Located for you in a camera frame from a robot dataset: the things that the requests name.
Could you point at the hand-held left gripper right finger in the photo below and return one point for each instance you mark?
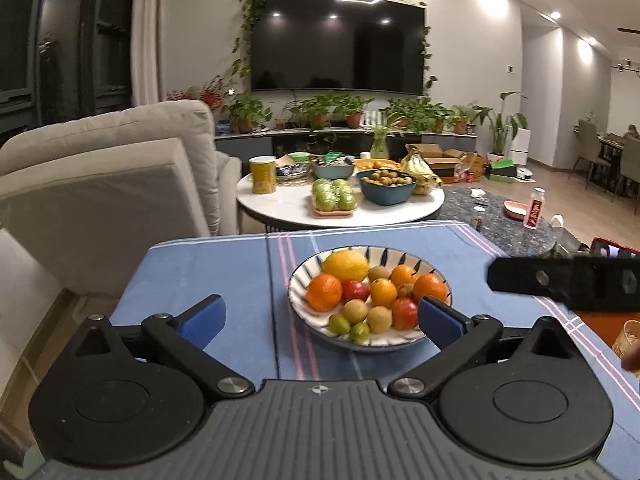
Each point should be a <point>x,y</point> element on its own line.
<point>440,321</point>

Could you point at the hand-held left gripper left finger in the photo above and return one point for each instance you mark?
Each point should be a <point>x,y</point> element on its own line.
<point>202,317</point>

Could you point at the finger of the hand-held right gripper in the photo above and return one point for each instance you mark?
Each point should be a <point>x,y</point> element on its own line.
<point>525,276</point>

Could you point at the red-green apple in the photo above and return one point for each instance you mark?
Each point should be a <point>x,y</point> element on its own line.
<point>405,313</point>

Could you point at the tiny brown fruit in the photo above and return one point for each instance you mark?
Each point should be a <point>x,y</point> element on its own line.
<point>405,290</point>

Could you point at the white leaf-striped plate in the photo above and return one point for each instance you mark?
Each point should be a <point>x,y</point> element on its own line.
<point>390,342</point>

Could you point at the small greenish orange tangerine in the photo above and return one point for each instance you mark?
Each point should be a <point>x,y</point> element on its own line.
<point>402,275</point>

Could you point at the round brownish green fruit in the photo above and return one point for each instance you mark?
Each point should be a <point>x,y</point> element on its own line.
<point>355,311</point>
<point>379,319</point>
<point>378,273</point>

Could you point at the small green mango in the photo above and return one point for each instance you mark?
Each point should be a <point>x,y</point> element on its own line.
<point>360,332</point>
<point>340,323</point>

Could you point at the yellow lemon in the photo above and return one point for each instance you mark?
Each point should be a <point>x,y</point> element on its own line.
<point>345,266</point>

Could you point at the phone in red case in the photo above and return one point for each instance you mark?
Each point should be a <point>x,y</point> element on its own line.
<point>612,247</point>

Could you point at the dark marble round table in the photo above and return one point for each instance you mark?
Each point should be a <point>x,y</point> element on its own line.
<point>500,232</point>

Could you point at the blue striped tablecloth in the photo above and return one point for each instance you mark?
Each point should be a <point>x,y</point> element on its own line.
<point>225,270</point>

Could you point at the glass mug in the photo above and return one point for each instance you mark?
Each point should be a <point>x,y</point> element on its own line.
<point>629,337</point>

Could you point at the white printed paper bag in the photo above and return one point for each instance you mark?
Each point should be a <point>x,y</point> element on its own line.
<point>567,237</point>

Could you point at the pink dish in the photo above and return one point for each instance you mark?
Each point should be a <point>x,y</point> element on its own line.
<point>515,208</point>

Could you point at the white bottle with red label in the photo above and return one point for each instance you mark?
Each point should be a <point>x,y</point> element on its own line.
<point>534,207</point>

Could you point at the white tissue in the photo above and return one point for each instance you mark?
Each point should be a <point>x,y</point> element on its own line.
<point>478,192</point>

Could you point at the white robot vacuum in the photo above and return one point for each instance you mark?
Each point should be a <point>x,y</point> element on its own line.
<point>524,175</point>

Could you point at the green box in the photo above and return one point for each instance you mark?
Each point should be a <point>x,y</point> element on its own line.
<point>502,169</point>

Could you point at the grey dining chair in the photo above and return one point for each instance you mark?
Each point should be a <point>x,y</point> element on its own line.
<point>589,147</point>
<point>631,165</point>

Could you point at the dining table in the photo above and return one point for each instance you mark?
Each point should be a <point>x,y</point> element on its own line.
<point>607,147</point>

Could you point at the dark blue bowl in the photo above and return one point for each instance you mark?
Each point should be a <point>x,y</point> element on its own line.
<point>387,192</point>

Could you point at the white round table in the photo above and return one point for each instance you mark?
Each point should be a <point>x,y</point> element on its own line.
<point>290,207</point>

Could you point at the banana bunch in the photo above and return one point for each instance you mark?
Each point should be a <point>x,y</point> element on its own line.
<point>422,170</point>

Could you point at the open cardboard box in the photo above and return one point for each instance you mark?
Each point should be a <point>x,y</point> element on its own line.
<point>435,157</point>

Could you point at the pile of longans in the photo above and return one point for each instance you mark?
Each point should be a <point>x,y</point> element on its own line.
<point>387,177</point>

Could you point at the yellow can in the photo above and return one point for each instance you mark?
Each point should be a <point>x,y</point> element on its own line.
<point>263,175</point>

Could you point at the tall leafy floor plant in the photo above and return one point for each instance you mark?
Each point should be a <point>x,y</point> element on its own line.
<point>500,120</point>

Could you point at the beige armchair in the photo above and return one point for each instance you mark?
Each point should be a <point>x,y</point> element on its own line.
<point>100,195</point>

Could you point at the wrapped tray of green apples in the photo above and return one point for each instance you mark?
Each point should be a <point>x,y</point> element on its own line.
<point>334,197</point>

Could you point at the yellow basket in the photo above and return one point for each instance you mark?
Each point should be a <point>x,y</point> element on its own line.
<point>377,164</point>

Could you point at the potted green plant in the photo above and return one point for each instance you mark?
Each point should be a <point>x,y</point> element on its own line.
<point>246,112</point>
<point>317,110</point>
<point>415,112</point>
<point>461,119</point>
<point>355,109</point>
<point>440,117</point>

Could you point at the dark snack packets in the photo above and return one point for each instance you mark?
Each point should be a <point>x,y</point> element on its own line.
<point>292,170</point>

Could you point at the teal bowl with snacks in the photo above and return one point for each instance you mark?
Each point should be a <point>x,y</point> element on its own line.
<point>332,171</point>

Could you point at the glass vase with green plant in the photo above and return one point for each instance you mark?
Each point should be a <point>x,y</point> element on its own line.
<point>380,144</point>

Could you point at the green bowl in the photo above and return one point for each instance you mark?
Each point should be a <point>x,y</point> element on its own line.
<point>300,157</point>

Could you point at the dark television cabinet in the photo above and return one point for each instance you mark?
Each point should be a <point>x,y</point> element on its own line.
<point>300,139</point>

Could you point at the black pendant lamp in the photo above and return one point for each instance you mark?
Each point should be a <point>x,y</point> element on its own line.
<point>627,65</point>

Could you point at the red berry bouquet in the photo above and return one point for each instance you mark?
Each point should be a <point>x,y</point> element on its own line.
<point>207,92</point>

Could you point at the white curtain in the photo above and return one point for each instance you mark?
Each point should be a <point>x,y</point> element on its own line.
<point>145,35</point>

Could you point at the dark window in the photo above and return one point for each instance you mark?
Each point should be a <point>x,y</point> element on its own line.
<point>60,40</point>

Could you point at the wall television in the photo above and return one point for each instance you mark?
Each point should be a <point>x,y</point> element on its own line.
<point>340,42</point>

